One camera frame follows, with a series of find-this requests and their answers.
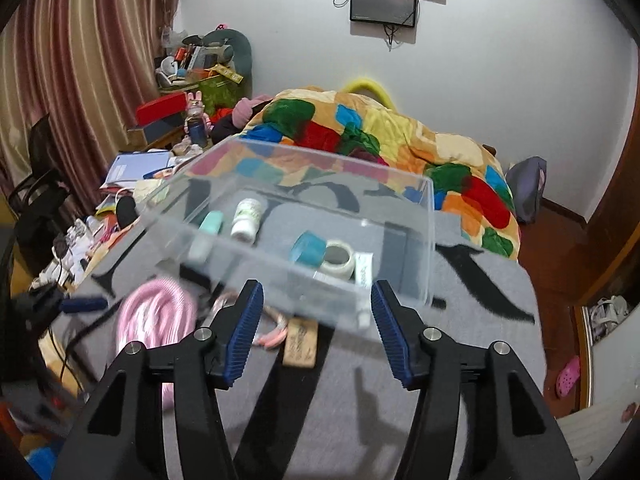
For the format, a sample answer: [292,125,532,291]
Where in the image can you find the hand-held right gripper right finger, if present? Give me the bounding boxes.
[370,280,581,480]

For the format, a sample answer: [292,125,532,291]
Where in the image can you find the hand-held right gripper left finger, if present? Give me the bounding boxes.
[51,280,265,480]

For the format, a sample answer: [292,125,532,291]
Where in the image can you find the white printed sachet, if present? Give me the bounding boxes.
[354,252,375,330]

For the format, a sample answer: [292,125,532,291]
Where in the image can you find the wooden tag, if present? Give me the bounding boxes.
[282,317,319,369]

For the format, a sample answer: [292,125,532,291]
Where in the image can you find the white tape roll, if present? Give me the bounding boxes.
[318,241,356,277]

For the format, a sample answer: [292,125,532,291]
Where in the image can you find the pink cable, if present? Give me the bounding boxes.
[116,280,199,406]

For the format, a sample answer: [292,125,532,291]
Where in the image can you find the teal and white tube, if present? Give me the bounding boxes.
[189,211,224,263]

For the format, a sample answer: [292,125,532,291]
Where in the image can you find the blue tape roll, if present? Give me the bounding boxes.
[290,231,328,266]

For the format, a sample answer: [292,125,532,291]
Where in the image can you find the white pill bottle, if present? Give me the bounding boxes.
[230,198,264,242]

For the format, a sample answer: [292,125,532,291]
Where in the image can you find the clear plastic storage box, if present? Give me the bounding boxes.
[138,139,435,344]

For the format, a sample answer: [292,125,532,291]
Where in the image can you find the pink curved clip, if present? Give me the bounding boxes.
[252,310,293,350]

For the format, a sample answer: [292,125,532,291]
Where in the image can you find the grey patterned blanket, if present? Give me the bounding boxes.
[47,170,548,480]

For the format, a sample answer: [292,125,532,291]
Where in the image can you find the colourful patchwork quilt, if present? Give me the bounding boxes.
[239,86,521,261]

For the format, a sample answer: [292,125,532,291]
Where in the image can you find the pink clog shoe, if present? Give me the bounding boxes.
[555,356,582,399]

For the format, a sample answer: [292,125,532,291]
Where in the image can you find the blue paper stack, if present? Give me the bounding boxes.
[102,152,173,188]

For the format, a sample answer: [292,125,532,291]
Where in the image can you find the grey backpack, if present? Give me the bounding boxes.
[505,156,548,224]

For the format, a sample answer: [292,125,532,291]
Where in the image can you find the pink rabbit figure bottle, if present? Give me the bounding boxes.
[184,92,209,147]

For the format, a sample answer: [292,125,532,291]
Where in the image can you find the white sandals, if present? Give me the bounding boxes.
[589,296,632,342]

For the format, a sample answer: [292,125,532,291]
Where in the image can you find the pink knit hat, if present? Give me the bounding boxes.
[231,94,272,126]

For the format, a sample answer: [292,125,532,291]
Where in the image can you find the red box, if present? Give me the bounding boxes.
[136,92,187,128]

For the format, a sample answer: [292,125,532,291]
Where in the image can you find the green patterned box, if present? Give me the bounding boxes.
[199,74,246,111]

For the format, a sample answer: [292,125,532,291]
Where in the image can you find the yellow hoop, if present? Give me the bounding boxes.
[344,76,396,110]

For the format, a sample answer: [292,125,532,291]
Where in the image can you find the black office chair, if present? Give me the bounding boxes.
[7,114,81,281]

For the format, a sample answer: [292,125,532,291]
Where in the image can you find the green neck pillow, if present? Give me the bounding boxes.
[200,26,255,86]

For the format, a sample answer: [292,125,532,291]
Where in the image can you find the striped red curtain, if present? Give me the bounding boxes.
[0,0,188,221]

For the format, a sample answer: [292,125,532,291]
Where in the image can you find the blue handled tool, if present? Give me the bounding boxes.
[61,297,108,314]

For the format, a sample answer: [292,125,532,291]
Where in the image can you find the small black wall monitor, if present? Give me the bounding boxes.
[349,0,419,28]

